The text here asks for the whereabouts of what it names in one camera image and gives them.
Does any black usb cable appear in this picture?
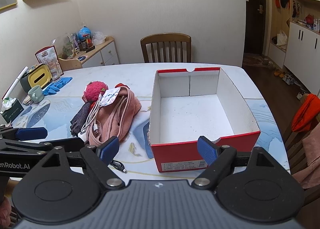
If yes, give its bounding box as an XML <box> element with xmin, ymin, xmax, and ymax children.
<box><xmin>109</xmin><ymin>159</ymin><xmax>127</xmax><ymax>174</ymax></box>

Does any white usb cable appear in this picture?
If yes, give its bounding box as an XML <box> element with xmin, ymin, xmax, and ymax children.
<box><xmin>77</xmin><ymin>94</ymin><xmax>106</xmax><ymax>142</ymax></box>

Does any black dotted sock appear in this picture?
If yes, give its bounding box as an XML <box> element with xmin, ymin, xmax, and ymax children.
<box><xmin>70</xmin><ymin>102</ymin><xmax>91</xmax><ymax>137</ymax></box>

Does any pink fleece cloth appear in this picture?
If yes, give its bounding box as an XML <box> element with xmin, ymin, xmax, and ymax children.
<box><xmin>87</xmin><ymin>87</ymin><xmax>142</xmax><ymax>146</ymax></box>

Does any printed face mask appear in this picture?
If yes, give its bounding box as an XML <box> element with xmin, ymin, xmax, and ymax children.
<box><xmin>98</xmin><ymin>87</ymin><xmax>120</xmax><ymax>107</ymax></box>

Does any red white shoe box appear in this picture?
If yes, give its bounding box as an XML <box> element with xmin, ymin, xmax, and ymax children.
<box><xmin>148</xmin><ymin>67</ymin><xmax>260</xmax><ymax>172</ymax></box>

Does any dark green tissue box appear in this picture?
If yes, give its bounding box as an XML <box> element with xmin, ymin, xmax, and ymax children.
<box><xmin>1</xmin><ymin>98</ymin><xmax>24</xmax><ymax>123</ymax></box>

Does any green mug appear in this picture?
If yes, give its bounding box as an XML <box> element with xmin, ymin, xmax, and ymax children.
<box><xmin>28</xmin><ymin>85</ymin><xmax>44</xmax><ymax>104</ymax></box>

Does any blue rubber glove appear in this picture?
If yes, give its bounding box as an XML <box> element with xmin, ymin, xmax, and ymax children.
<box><xmin>43</xmin><ymin>77</ymin><xmax>73</xmax><ymax>96</ymax></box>

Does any yellow green tissue box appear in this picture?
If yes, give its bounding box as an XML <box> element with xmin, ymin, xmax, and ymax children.
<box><xmin>20</xmin><ymin>63</ymin><xmax>52</xmax><ymax>93</ymax></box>

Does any pink plush ball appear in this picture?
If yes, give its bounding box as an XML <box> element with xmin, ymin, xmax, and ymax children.
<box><xmin>82</xmin><ymin>81</ymin><xmax>108</xmax><ymax>102</ymax></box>

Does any drinking glass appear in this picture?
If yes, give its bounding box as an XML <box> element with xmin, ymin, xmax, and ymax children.
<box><xmin>47</xmin><ymin>62</ymin><xmax>60</xmax><ymax>82</ymax></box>

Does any red framed picture board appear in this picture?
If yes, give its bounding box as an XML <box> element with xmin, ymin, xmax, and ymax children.
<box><xmin>35</xmin><ymin>45</ymin><xmax>63</xmax><ymax>75</ymax></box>

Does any small wooden child chair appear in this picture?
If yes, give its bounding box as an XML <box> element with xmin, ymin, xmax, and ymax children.
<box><xmin>58</xmin><ymin>58</ymin><xmax>82</xmax><ymax>72</ymax></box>

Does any pink towel on chair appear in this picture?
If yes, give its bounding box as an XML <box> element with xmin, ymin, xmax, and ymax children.
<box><xmin>293</xmin><ymin>124</ymin><xmax>320</xmax><ymax>189</ymax></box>

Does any red garment on chair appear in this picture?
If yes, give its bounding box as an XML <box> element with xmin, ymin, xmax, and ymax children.
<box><xmin>291</xmin><ymin>94</ymin><xmax>320</xmax><ymax>133</ymax></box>

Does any white sideboard cabinet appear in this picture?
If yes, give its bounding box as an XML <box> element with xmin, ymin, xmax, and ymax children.
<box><xmin>72</xmin><ymin>36</ymin><xmax>120</xmax><ymax>68</ymax></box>

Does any blue globe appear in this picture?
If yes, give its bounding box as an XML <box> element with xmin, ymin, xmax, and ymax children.
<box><xmin>78</xmin><ymin>26</ymin><xmax>91</xmax><ymax>41</ymax></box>

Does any wooden chair far side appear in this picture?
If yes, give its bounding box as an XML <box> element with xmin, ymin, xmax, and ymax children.
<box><xmin>140</xmin><ymin>33</ymin><xmax>191</xmax><ymax>63</ymax></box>

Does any white plastic bag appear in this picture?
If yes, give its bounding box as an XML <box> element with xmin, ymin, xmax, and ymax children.
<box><xmin>276</xmin><ymin>30</ymin><xmax>287</xmax><ymax>46</ymax></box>

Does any white wall cabinet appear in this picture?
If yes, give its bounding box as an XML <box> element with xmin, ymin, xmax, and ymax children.
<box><xmin>268</xmin><ymin>0</ymin><xmax>319</xmax><ymax>95</ymax></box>

